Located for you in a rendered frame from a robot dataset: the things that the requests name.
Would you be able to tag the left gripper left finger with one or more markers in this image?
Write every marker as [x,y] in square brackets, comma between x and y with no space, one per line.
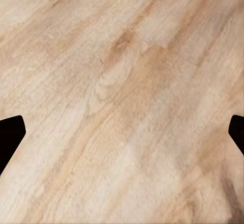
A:
[12,131]

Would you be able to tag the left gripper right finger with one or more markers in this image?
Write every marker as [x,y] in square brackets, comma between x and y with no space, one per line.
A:
[236,131]

